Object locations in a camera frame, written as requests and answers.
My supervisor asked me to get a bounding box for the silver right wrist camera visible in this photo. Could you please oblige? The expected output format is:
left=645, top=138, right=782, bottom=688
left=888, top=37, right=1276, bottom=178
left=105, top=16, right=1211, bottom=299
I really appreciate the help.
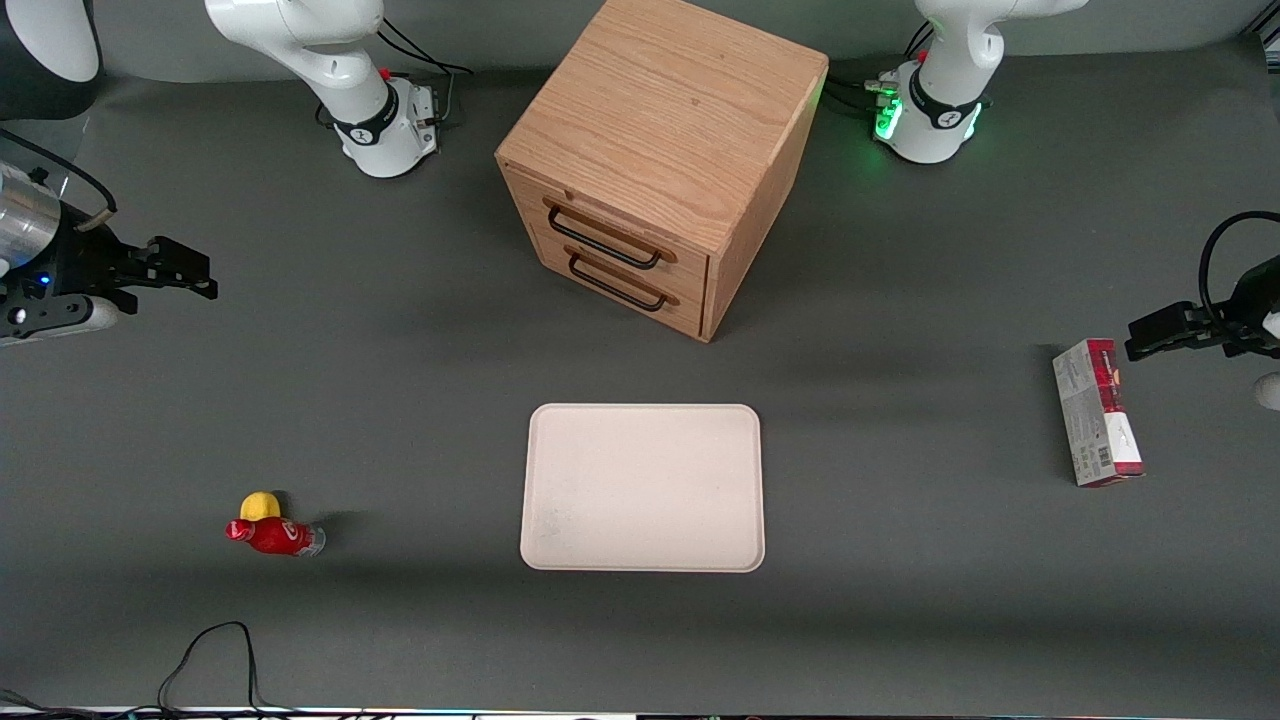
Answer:
left=0, top=297, right=122, bottom=348

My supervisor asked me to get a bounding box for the red plaid cardboard box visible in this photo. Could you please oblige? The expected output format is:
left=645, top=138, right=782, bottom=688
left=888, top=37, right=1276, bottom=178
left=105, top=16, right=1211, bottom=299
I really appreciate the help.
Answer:
left=1052, top=338, right=1146, bottom=489

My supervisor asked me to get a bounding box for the black metal drawer handle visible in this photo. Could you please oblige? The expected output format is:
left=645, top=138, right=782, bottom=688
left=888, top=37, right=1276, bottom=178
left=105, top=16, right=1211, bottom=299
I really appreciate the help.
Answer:
left=544, top=197, right=679, bottom=272
left=565, top=247, right=682, bottom=314

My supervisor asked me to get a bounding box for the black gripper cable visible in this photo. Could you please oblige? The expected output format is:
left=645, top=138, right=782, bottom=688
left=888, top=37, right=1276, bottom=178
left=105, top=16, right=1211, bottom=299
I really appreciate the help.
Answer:
left=1198, top=210, right=1280, bottom=323
left=0, top=130, right=119, bottom=234

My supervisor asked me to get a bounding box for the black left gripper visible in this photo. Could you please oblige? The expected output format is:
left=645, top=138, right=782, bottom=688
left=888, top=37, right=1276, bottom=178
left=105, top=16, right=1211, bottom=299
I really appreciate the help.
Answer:
left=1125, top=255, right=1280, bottom=362

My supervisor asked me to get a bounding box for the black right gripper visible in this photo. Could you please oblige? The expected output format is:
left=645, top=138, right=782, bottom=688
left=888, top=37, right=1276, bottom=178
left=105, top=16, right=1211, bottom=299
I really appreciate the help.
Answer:
left=0, top=203, right=219, bottom=314

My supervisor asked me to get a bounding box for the wooden drawer front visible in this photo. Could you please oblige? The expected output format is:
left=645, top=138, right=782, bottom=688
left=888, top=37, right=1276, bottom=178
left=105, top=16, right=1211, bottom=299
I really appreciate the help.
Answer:
left=533, top=225, right=709, bottom=342
left=503, top=163, right=712, bottom=303

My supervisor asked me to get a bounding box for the black arm base cable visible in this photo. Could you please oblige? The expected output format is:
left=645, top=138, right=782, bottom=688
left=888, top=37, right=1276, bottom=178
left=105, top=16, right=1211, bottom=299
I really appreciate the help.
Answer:
left=315, top=17, right=474, bottom=133
left=825, top=20, right=937, bottom=123

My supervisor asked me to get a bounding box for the beige rectangular tray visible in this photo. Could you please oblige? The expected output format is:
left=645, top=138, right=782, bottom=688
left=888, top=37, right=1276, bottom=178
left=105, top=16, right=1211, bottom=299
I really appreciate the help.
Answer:
left=520, top=403, right=767, bottom=574

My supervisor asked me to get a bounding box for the wooden drawer cabinet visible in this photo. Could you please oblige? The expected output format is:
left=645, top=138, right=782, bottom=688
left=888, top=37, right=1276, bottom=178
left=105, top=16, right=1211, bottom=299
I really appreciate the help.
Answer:
left=495, top=0, right=830, bottom=344

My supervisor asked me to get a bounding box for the red coke bottle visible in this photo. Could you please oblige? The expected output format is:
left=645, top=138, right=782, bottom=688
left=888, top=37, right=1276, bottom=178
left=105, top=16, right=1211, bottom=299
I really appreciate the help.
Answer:
left=225, top=517, right=328, bottom=558

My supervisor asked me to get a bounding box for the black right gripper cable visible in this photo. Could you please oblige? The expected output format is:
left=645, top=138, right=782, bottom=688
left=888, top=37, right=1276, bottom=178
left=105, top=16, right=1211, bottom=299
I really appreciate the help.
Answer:
left=0, top=130, right=119, bottom=234

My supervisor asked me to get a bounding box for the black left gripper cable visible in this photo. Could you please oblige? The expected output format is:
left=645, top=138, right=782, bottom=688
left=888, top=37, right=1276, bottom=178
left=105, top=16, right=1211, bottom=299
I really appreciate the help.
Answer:
left=1198, top=210, right=1280, bottom=323

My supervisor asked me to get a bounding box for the black looped floor cable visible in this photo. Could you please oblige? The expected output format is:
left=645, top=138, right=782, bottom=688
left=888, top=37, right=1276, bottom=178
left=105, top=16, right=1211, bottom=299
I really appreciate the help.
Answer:
left=155, top=621, right=301, bottom=717

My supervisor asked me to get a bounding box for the black right arm base cable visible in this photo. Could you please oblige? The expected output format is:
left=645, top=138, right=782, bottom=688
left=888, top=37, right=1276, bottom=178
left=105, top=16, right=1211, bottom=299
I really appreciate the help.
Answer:
left=315, top=17, right=474, bottom=133

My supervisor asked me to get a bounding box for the black left arm base cable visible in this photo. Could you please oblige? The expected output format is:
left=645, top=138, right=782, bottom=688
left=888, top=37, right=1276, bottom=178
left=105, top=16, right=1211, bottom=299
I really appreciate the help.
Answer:
left=825, top=20, right=937, bottom=123

